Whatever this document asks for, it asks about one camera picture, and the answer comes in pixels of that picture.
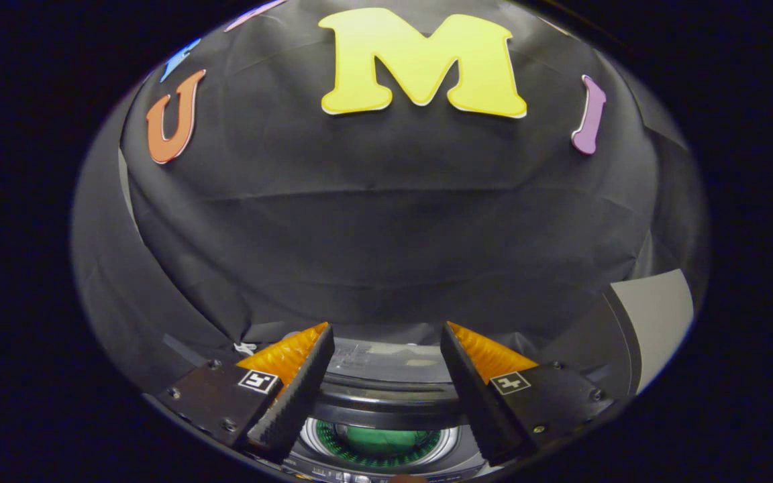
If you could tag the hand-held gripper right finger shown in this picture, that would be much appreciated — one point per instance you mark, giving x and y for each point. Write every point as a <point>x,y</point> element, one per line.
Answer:
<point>470,389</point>

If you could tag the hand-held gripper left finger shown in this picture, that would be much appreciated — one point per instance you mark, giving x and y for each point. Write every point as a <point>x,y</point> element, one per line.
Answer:
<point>299,389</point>

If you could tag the green polo shirt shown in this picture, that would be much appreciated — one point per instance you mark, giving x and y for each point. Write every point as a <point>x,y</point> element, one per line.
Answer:
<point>380,441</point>

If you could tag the dark grey washing machine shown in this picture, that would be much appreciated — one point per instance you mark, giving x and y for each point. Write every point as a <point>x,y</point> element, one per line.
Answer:
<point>386,475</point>

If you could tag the beige cabinet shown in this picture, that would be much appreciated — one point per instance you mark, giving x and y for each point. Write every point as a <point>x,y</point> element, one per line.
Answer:
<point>658,315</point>

